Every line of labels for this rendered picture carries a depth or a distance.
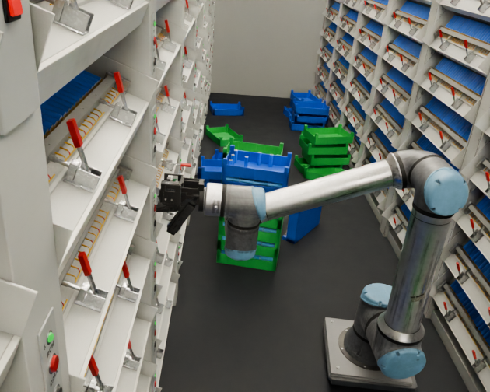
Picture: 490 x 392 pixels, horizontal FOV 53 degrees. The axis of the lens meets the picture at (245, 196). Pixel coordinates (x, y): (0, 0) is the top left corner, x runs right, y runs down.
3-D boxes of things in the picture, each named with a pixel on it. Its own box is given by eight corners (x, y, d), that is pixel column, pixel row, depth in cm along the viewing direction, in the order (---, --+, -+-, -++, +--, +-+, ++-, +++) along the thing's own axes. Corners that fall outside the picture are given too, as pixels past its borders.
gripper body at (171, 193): (162, 172, 135) (205, 176, 136) (161, 200, 139) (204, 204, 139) (158, 184, 128) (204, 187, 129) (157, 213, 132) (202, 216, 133)
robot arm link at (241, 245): (253, 243, 150) (257, 207, 144) (257, 265, 140) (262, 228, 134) (222, 241, 149) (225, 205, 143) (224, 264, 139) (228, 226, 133)
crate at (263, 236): (282, 224, 255) (284, 211, 252) (278, 244, 238) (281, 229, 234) (225, 215, 259) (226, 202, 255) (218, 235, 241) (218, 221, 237)
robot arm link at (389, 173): (429, 134, 151) (218, 194, 155) (447, 151, 140) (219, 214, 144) (432, 167, 157) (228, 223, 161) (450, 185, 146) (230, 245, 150)
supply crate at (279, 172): (290, 167, 241) (292, 152, 238) (286, 184, 223) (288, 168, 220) (229, 159, 244) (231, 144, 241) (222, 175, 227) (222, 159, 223)
